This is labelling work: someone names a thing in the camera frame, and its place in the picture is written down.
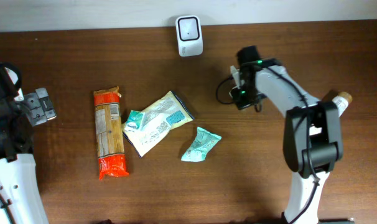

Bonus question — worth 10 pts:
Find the white lotion tube gold cap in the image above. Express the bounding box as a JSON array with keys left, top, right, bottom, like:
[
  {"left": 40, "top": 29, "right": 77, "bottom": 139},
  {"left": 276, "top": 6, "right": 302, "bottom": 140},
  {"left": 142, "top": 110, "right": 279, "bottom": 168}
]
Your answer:
[{"left": 332, "top": 91, "right": 353, "bottom": 116}]

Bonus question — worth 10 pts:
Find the teal wipes pouch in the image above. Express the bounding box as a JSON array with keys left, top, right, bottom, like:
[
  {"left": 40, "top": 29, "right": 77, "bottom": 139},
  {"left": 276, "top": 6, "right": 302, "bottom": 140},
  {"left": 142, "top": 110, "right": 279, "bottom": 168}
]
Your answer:
[{"left": 181, "top": 127, "right": 221, "bottom": 162}]

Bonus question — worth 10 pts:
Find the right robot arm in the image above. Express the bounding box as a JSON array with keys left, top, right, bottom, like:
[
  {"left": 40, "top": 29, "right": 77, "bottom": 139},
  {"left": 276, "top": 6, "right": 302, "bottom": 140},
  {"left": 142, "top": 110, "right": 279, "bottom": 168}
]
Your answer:
[{"left": 230, "top": 45, "right": 343, "bottom": 223}]

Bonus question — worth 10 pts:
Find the cream wet wipes pack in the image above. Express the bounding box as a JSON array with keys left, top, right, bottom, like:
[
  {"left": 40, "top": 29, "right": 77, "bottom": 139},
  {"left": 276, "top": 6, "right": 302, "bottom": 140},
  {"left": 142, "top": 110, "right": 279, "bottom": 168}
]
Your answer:
[{"left": 123, "top": 91, "right": 194, "bottom": 157}]

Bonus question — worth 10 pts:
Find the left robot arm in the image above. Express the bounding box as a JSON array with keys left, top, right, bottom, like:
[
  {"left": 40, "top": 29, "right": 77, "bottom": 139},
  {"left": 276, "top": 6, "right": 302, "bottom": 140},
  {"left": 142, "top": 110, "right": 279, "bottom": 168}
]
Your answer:
[{"left": 0, "top": 62, "right": 57, "bottom": 223}]

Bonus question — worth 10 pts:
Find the orange spaghetti package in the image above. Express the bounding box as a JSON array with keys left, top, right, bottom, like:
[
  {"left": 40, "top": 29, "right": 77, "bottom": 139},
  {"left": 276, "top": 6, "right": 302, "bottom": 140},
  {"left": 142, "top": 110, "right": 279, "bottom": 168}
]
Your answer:
[{"left": 93, "top": 86, "right": 129, "bottom": 180}]

